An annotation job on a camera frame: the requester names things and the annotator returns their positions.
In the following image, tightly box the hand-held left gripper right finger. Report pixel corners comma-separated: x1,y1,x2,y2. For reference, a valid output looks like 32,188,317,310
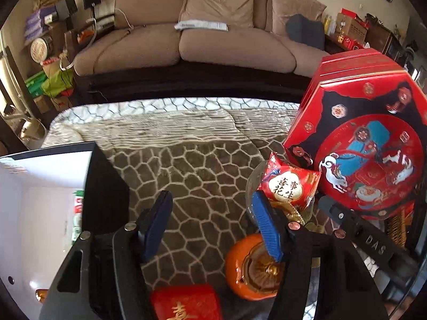
252,191,389,320

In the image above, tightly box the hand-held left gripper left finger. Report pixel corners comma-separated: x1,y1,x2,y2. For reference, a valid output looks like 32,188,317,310
39,190,174,320

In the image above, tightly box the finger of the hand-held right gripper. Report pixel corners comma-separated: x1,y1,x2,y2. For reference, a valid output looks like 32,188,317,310
318,195,362,241

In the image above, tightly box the red snack packet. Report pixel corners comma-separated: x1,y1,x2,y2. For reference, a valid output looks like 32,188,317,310
260,151,321,207

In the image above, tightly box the black box white inside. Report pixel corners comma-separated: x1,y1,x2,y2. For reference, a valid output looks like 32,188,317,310
0,142,130,320

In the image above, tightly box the wicker basket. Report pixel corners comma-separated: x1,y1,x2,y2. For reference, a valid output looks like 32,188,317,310
383,203,415,251

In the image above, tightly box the orange persimmon-shaped jar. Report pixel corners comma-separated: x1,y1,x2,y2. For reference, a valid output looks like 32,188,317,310
225,233,288,299

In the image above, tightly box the clear glass bowl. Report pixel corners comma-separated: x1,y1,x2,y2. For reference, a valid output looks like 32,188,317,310
245,160,316,231

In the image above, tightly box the green white packet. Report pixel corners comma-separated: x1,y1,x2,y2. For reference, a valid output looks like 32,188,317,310
71,189,86,245

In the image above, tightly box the red packet gold print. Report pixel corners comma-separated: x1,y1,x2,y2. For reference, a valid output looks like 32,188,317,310
150,284,223,320

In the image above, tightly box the grey white patterned blanket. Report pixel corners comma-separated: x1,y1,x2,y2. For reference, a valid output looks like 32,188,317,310
40,97,334,320

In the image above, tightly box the red hexagonal tin box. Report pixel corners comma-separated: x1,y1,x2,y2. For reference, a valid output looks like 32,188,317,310
283,48,427,221

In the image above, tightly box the dark wooden cabinet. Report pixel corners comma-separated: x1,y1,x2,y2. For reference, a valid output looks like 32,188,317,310
366,23,402,62

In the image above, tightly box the green bag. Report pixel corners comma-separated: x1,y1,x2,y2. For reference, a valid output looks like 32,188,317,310
25,69,74,98

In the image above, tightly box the beige sofa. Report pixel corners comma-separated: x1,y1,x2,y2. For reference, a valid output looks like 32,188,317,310
73,0,334,78

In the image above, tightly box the blue-grey pillow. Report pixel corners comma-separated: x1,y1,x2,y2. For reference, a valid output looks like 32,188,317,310
286,14,326,51

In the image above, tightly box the brown cardboard box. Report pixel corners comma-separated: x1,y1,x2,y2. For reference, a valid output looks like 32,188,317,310
335,13,368,46

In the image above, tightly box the white paper sheet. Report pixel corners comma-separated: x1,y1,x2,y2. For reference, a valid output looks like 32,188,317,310
174,20,229,31

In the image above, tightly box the round printed tin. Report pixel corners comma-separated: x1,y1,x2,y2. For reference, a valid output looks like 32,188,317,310
30,37,54,62

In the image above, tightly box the small beige back cushion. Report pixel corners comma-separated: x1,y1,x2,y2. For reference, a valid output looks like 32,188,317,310
268,0,327,36

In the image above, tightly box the large beige back cushion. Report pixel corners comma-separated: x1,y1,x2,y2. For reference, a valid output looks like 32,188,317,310
178,0,261,29

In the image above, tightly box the stack of purple white boxes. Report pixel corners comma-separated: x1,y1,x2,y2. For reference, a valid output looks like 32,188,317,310
25,6,58,41

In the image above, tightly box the white cable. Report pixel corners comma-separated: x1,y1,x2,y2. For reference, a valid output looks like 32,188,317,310
115,7,135,31

